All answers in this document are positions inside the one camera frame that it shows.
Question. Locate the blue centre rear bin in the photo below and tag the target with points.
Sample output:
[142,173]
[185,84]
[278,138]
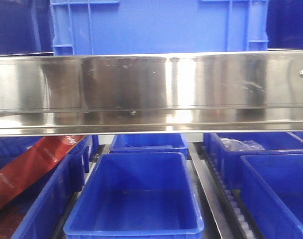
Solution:
[150,142]

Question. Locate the blue bin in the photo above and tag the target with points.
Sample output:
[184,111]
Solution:
[137,196]
[272,191]
[227,161]
[35,213]
[150,142]

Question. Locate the blue right rear bin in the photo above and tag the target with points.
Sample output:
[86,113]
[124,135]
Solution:
[227,161]

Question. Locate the blue centre front bin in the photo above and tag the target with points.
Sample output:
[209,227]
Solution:
[137,196]

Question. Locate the clear plastic bag in bin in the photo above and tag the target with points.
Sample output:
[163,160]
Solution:
[236,145]

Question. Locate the blue left bin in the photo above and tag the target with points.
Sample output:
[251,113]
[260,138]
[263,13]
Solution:
[35,213]

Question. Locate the blue right front bin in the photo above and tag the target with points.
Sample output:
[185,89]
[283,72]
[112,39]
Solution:
[272,191]

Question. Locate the red packaging bag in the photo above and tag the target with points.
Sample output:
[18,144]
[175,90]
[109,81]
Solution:
[33,164]

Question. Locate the large blue upper crate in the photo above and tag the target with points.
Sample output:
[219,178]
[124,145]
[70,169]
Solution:
[108,27]

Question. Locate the dark blue upper left crate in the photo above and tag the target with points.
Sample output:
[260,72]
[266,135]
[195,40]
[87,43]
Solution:
[25,26]

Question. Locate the dark blue crate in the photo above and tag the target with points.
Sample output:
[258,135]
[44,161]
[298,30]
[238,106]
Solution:
[285,24]
[25,26]

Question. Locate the dark blue upper right crate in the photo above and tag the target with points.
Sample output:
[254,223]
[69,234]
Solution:
[285,24]

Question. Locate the stainless steel shelf rail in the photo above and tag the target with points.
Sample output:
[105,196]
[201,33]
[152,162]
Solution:
[187,92]

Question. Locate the roller track rail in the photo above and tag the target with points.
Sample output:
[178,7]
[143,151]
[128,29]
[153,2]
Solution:
[224,213]

